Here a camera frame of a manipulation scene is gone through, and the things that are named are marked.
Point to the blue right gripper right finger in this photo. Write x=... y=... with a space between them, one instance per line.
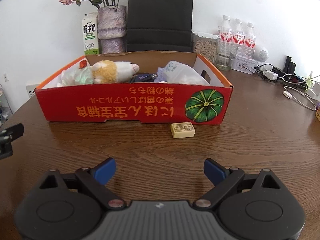
x=215 y=172

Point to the white power adapter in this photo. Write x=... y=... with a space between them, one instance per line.
x=270 y=75

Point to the yellow mug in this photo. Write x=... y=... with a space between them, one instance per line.
x=317 y=114

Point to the yellow white plush toy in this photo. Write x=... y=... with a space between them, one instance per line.
x=107 y=71

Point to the black paper bag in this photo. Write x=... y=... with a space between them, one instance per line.
x=159 y=25

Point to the navy zipper case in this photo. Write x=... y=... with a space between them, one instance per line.
x=143 y=78

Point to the small wooden block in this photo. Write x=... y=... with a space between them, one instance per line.
x=182 y=130

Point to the red cardboard box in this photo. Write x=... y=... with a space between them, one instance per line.
x=146 y=102

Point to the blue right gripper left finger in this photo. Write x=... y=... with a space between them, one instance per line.
x=104 y=171

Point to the white round speaker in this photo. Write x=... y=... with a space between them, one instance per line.
x=260 y=54

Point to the clear cotton swab box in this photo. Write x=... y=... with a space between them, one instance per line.
x=176 y=72

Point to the clear jar of seeds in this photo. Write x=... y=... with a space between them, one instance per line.
x=205 y=44

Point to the green packet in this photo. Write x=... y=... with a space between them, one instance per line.
x=79 y=76

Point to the water bottle red label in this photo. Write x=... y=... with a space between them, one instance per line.
x=226 y=32
x=238 y=37
x=250 y=40

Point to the clear drinking glass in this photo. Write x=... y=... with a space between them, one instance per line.
x=225 y=53

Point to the white board with label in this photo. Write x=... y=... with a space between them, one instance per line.
x=31 y=89

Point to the green white milk carton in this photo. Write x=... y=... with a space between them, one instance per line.
x=90 y=33

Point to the purple ceramic vase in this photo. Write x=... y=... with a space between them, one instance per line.
x=112 y=28

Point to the purple fabric pouch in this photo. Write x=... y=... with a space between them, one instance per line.
x=160 y=77

